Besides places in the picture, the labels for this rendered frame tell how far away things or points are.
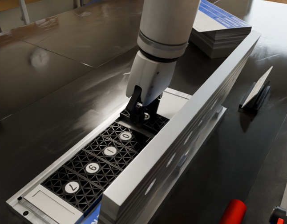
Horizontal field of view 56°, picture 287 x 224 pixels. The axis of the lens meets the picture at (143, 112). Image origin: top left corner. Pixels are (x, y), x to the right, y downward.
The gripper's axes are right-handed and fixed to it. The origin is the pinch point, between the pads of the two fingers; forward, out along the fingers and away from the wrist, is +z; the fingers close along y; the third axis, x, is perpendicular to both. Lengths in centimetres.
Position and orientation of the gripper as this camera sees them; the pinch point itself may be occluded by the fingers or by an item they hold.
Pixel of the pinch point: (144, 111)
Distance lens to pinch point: 57.3
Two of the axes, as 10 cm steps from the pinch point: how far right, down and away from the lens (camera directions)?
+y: -5.5, 5.0, -6.7
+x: 8.2, 4.9, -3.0
